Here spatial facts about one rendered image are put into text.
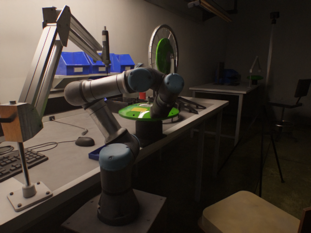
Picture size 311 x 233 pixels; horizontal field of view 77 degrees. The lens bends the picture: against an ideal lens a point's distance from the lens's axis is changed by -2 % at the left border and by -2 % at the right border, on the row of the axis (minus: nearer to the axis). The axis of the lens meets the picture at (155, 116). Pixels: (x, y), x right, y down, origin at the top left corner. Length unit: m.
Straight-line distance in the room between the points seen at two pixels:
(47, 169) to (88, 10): 1.44
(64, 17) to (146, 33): 1.79
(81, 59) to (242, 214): 1.47
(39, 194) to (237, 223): 0.80
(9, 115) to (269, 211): 1.11
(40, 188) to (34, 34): 1.17
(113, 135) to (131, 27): 1.80
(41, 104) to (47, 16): 0.30
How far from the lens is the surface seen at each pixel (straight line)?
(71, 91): 0.60
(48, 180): 0.79
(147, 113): 0.93
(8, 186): 0.83
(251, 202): 1.20
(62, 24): 0.82
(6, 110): 0.63
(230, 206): 1.14
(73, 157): 0.92
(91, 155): 0.88
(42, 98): 0.71
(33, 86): 0.68
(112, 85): 0.55
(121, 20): 2.25
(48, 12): 0.81
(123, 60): 2.10
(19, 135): 0.63
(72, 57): 1.79
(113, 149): 0.60
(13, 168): 0.89
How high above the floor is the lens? 1.29
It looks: 14 degrees down
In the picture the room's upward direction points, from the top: straight up
